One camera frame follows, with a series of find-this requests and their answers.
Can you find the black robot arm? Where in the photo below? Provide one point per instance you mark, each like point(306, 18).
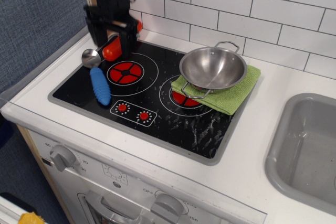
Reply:
point(112, 15)

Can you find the grey left oven knob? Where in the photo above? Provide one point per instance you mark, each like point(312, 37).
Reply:
point(62, 157)

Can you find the grey right oven knob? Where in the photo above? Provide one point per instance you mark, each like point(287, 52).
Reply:
point(168, 208)

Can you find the grey oven knob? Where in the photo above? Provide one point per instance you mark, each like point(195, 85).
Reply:
point(168, 208)
point(62, 157)

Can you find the green microfiber cloth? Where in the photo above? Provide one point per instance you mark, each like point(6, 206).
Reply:
point(227, 101)

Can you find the small steel wok pan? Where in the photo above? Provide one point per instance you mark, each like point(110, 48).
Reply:
point(211, 70)

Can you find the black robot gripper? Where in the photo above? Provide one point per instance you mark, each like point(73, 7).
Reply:
point(113, 15)

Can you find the yellow object at bottom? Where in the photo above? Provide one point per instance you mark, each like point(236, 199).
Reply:
point(30, 218)

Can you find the white toy oven front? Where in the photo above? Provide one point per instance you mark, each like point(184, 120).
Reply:
point(94, 192)

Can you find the grey plastic sink basin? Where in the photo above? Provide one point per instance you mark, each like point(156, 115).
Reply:
point(300, 163)

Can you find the blue handled metal spoon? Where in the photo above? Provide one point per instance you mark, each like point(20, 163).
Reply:
point(92, 60)

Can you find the red toy sausage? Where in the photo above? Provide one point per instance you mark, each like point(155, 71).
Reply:
point(113, 50)

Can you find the black toy stove top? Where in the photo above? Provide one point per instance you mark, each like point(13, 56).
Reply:
point(144, 105)

